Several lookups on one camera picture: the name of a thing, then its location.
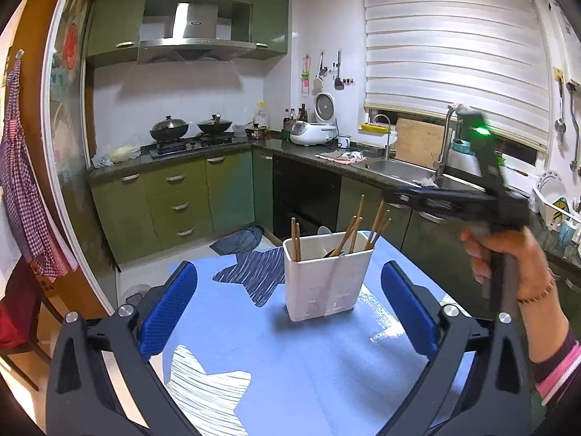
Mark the stainless range hood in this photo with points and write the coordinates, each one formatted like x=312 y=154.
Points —
x=190 y=34

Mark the green upper kitchen cabinets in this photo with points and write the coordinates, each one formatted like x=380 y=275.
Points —
x=116 y=25

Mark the right forearm striped sleeve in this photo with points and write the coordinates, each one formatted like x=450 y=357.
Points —
x=554 y=349

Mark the clear plastic spoon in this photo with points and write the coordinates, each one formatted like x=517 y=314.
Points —
x=323 y=230

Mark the chrome kitchen faucet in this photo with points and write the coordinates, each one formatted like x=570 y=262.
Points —
x=450 y=157

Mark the white plastic utensil holder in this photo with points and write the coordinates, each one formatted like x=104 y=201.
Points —
x=319 y=285

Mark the blue star-pattern tablecloth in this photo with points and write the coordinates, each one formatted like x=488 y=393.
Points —
x=238 y=368

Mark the white dish rack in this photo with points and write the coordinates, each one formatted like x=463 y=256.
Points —
x=552 y=204

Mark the long light wooden chopstick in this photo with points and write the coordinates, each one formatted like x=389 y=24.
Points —
x=339 y=248

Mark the white window blind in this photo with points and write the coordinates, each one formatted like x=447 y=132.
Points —
x=424 y=55

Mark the stainless steel sink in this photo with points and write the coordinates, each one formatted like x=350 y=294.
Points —
x=415 y=175

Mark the green kitchen cabinets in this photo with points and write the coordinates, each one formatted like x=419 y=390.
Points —
x=116 y=25
x=147 y=206

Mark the reddish brown chopstick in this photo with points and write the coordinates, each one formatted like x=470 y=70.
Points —
x=297 y=245

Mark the white rice cooker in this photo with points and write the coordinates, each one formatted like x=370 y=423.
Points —
x=322 y=129

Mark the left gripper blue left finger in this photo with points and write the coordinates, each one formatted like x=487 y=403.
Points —
x=162 y=307

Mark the green lower kitchen cabinets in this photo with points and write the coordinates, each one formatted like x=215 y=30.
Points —
x=147 y=206

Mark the black gas stove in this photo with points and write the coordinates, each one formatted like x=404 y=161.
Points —
x=188 y=145

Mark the wooden cutting board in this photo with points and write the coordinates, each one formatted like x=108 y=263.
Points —
x=418 y=142

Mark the checkered red apron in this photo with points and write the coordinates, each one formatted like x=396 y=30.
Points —
x=35 y=233

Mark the black wok with lid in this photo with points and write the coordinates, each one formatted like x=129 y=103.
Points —
x=214 y=126
x=168 y=130

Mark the person's right hand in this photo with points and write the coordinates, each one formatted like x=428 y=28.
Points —
x=535 y=280

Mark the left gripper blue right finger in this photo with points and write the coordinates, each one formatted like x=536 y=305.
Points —
x=414 y=307

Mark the dark blue floor mat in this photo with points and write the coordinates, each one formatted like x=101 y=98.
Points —
x=239 y=242

